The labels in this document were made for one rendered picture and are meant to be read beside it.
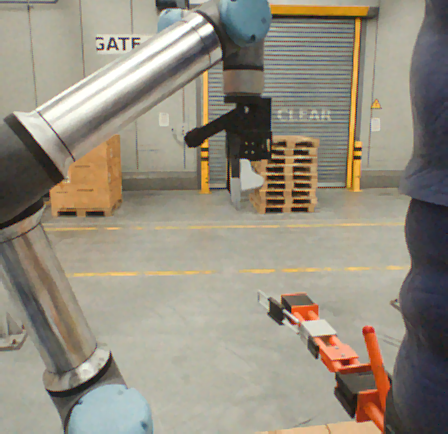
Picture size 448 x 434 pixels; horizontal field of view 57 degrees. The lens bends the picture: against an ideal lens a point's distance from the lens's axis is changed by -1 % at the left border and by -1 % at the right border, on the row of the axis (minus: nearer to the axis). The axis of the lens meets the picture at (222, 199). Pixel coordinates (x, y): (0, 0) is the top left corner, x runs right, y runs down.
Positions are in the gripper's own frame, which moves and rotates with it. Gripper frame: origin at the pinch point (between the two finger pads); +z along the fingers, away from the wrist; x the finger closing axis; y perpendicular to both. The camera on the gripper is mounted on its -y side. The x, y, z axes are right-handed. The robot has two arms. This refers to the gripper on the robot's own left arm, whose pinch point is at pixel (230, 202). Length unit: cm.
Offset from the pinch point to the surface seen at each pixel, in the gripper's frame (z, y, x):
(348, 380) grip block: 31.8, 21.3, -11.3
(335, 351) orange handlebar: 32.1, 22.2, -1.1
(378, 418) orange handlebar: 32.6, 23.2, -20.4
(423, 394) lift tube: 13.3, 18.0, -40.0
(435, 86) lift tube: -19.2, 16.6, -38.8
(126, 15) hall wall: -233, -160, 894
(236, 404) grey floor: 152, 15, 138
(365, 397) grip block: 31.4, 22.3, -16.7
